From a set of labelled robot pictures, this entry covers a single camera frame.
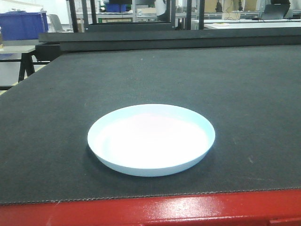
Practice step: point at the red table edge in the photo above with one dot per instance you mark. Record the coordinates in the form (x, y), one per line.
(264, 208)

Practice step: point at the black fabric table mat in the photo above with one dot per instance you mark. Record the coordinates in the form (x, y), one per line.
(251, 95)

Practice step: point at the light blue round tray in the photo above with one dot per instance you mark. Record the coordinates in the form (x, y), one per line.
(151, 140)

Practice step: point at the blue storage bin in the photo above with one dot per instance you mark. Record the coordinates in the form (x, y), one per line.
(21, 25)

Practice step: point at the white background workbench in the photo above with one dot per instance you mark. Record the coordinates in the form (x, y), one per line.
(248, 24)

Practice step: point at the black shelf frame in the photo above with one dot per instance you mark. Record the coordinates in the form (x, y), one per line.
(129, 42)

